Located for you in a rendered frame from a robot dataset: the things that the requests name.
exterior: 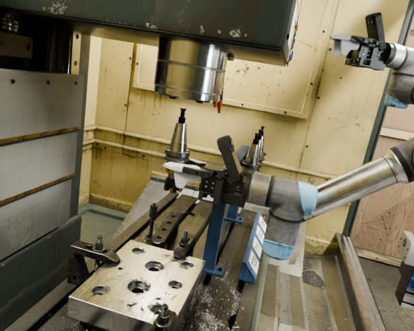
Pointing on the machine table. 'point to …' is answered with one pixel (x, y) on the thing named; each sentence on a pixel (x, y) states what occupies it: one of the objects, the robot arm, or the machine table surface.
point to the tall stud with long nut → (152, 218)
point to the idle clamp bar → (166, 230)
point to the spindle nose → (190, 69)
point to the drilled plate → (79, 303)
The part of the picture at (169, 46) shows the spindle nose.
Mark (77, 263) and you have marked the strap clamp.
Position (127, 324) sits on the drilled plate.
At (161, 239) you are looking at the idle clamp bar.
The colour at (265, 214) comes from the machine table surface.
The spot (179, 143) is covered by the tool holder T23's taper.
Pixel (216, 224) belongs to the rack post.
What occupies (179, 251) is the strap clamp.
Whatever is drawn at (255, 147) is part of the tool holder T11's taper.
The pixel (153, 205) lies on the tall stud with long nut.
